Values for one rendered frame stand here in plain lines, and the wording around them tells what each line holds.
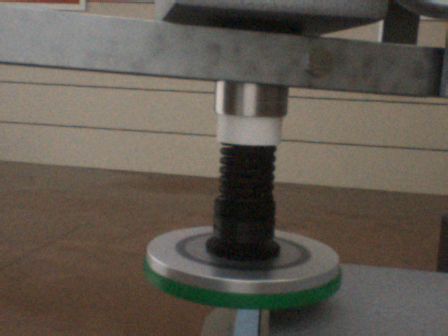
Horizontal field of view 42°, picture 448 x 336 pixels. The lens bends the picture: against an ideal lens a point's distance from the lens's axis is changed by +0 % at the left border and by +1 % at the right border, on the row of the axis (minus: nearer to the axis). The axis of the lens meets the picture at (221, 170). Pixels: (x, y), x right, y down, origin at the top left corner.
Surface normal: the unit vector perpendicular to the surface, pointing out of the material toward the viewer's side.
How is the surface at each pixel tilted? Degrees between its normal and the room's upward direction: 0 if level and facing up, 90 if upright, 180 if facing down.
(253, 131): 90
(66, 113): 90
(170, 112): 90
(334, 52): 90
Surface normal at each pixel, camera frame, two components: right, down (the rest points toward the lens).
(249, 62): 0.18, 0.15
